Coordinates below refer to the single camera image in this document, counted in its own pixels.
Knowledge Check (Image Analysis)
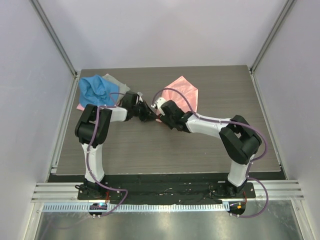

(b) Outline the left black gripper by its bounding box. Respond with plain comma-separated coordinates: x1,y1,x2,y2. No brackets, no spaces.
131,100,158,123

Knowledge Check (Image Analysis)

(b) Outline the pink satin napkin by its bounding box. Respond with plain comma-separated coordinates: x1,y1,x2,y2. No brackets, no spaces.
155,76,199,121

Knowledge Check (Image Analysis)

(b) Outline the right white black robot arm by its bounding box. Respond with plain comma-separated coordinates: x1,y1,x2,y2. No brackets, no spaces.
153,97,262,198

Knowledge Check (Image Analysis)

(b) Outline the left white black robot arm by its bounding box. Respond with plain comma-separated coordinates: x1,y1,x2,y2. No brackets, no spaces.
74,91,157,200

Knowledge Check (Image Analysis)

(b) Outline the grey cloth napkin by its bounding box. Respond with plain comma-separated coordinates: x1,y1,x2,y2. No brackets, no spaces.
102,74,131,103

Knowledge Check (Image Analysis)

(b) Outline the blue cloth napkin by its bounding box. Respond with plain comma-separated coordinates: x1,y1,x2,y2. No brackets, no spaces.
78,74,120,108

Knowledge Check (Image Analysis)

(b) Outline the pink cloth under pile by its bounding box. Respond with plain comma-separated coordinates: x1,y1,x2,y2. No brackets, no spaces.
76,103,85,111

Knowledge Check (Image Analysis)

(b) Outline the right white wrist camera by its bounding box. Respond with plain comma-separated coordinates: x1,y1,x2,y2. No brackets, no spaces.
151,97,167,110

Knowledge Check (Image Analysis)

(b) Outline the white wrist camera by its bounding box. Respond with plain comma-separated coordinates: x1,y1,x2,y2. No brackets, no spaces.
137,92,143,102
151,97,167,110

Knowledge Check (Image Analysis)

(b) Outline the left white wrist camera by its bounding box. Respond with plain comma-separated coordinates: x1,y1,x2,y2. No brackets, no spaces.
137,92,143,102

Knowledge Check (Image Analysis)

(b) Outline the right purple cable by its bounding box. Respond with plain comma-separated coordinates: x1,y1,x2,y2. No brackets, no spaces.
152,87,270,220

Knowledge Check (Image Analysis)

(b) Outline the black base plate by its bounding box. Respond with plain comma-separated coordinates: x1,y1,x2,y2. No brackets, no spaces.
76,173,256,205

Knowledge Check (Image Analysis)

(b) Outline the white slotted cable duct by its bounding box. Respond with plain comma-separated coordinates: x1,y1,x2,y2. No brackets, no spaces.
42,202,230,213

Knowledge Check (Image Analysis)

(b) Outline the aluminium front rail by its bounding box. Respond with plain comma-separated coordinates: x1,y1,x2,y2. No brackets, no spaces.
31,180,305,203

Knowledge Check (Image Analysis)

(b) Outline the left aluminium frame post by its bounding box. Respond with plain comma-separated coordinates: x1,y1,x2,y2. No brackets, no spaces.
28,0,79,77

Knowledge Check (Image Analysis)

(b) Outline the aluminium frame post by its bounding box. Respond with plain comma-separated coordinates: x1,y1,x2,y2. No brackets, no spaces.
28,0,79,77
249,0,298,73

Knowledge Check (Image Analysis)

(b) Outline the right aluminium frame post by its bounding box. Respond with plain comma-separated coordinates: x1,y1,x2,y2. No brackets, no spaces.
249,0,298,73

